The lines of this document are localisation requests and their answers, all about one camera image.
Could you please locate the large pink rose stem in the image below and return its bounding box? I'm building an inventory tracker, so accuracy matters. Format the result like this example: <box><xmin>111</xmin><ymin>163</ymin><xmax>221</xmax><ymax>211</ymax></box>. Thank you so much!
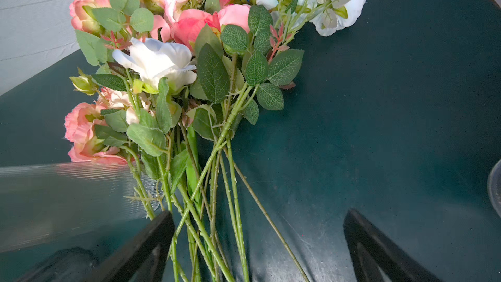
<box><xmin>150</xmin><ymin>5</ymin><xmax>251</xmax><ymax>52</ymax></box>

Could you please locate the white rose stem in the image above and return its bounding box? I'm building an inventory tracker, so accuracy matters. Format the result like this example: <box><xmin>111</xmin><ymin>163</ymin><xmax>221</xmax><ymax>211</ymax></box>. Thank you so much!
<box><xmin>111</xmin><ymin>37</ymin><xmax>251</xmax><ymax>282</ymax></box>

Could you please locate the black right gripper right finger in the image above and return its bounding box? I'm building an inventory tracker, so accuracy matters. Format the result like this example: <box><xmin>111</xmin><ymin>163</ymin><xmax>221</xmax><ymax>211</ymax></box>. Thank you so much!
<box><xmin>344</xmin><ymin>209</ymin><xmax>440</xmax><ymax>281</ymax></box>

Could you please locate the small pink rose spray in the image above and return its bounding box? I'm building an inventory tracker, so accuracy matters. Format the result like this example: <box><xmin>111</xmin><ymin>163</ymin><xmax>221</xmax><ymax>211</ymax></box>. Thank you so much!
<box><xmin>70</xmin><ymin>0</ymin><xmax>231</xmax><ymax>37</ymax></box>

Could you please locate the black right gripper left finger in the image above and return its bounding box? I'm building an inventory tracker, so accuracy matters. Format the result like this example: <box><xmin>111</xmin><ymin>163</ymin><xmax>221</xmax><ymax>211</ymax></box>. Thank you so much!
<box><xmin>83</xmin><ymin>211</ymin><xmax>175</xmax><ymax>281</ymax></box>

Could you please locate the clear ribbed glass vase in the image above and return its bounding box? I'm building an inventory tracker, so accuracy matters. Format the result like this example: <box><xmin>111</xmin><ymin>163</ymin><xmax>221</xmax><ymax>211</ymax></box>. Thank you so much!
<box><xmin>1</xmin><ymin>162</ymin><xmax>146</xmax><ymax>252</ymax></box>

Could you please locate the peach pink peony spray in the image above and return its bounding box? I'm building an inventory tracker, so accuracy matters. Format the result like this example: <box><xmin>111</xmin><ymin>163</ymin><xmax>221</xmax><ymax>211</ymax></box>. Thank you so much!
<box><xmin>63</xmin><ymin>85</ymin><xmax>157</xmax><ymax>220</ymax></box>

